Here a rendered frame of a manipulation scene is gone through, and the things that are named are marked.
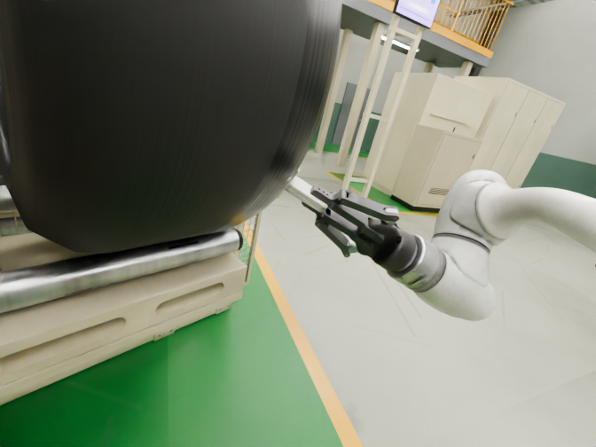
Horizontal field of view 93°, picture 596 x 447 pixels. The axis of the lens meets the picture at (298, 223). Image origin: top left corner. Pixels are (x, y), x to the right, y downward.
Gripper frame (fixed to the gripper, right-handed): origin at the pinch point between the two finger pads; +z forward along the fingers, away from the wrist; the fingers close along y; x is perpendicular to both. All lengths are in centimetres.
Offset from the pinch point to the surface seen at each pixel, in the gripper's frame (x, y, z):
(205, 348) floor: 18, 119, -20
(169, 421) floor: -14, 108, -15
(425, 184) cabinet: 352, 104, -238
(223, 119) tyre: -12.5, -10.2, 14.2
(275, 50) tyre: -7.5, -16.1, 13.5
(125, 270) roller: -15.3, 16.6, 16.7
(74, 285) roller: -19.5, 16.8, 20.4
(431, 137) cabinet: 386, 56, -203
